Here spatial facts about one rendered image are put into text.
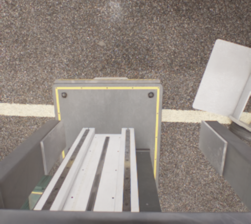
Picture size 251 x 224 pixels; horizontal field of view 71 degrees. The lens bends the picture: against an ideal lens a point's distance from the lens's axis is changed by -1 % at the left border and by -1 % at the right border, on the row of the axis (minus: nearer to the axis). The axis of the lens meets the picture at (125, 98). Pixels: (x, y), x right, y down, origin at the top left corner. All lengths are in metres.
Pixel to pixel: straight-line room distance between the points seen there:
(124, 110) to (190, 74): 0.64
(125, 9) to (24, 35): 0.79
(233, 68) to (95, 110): 1.10
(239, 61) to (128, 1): 0.95
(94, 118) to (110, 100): 0.16
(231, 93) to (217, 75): 0.19
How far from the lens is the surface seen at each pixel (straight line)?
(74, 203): 0.77
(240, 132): 1.58
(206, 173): 1.92
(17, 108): 1.76
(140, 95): 1.13
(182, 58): 1.48
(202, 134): 0.17
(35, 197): 2.16
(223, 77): 1.61
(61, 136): 0.16
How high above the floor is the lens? 1.42
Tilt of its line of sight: 75 degrees down
